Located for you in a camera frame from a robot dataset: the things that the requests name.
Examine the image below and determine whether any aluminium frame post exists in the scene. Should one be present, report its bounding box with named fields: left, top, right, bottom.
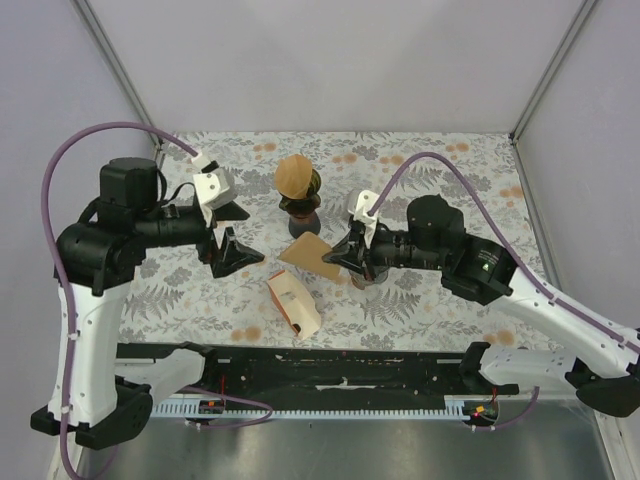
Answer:
left=509, top=0, right=600, bottom=146
left=69, top=0, right=165, bottom=151

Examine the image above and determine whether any left aluminium frame post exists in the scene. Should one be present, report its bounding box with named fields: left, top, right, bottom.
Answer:
left=69, top=0, right=165, bottom=151

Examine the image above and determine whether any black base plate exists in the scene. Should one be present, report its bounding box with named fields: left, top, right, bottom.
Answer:
left=117, top=342, right=519, bottom=412

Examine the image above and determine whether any brown paper coffee filter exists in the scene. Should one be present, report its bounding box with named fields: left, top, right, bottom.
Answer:
left=274, top=154, right=313, bottom=200

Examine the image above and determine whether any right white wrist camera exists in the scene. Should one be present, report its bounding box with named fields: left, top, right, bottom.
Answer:
left=346, top=190, right=380, bottom=248

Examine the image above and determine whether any floral table mat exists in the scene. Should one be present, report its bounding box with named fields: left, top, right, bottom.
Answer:
left=120, top=132, right=552, bottom=351

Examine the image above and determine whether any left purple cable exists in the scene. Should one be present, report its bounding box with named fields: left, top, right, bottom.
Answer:
left=42, top=121, right=275, bottom=480

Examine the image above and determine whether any red grey coffee server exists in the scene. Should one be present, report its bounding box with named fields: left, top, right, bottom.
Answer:
left=288, top=211, right=321, bottom=239

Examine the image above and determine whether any purple cable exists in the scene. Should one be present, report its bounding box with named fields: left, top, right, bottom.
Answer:
left=42, top=121, right=275, bottom=480
left=367, top=151, right=640, bottom=432

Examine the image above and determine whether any right aluminium frame post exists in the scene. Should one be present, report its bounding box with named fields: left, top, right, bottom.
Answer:
left=509, top=0, right=600, bottom=146

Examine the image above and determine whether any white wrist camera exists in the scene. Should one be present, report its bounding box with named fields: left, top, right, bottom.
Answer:
left=191, top=152, right=237, bottom=227
left=346, top=190, right=380, bottom=248

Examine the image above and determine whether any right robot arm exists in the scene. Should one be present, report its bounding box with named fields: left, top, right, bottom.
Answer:
left=322, top=195, right=639, bottom=418

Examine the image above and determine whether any olive green dripper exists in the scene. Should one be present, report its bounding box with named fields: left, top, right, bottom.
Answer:
left=279, top=169, right=321, bottom=218

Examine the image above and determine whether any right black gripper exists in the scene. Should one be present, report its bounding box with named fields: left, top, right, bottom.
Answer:
left=324, top=220, right=446, bottom=281

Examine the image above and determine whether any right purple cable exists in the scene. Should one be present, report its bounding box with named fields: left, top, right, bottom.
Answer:
left=367, top=151, right=640, bottom=432

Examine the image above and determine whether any white slotted cable duct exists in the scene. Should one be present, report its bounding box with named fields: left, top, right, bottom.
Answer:
left=150, top=396, right=490, bottom=421

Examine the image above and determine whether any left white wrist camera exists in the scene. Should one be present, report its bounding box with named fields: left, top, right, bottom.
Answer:
left=191, top=152, right=237, bottom=227

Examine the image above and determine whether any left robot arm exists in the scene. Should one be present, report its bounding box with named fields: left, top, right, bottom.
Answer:
left=30, top=158, right=264, bottom=450

